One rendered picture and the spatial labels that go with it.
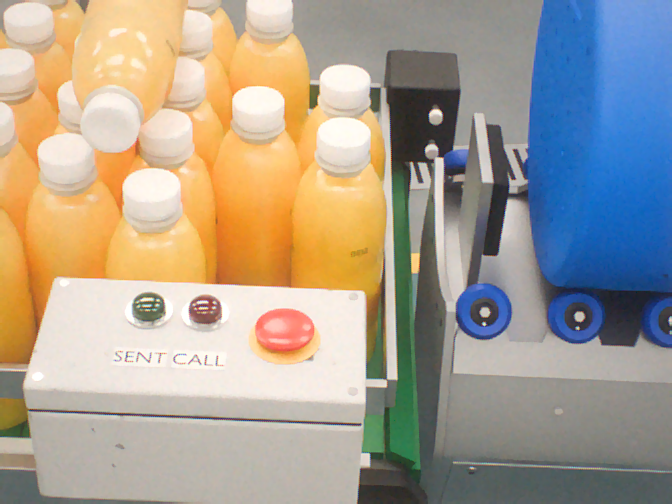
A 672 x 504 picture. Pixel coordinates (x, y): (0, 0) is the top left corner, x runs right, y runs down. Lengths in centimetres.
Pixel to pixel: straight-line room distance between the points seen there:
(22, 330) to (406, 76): 47
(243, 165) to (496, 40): 243
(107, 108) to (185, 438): 23
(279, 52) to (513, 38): 232
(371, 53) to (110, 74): 239
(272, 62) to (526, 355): 32
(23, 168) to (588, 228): 41
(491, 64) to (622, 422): 223
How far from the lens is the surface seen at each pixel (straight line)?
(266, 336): 75
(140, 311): 78
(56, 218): 91
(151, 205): 85
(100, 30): 91
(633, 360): 105
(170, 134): 91
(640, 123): 89
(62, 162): 89
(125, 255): 87
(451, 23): 341
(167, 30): 93
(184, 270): 88
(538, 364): 103
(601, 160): 89
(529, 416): 106
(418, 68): 123
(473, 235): 103
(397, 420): 100
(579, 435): 107
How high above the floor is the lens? 163
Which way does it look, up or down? 39 degrees down
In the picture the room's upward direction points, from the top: 3 degrees clockwise
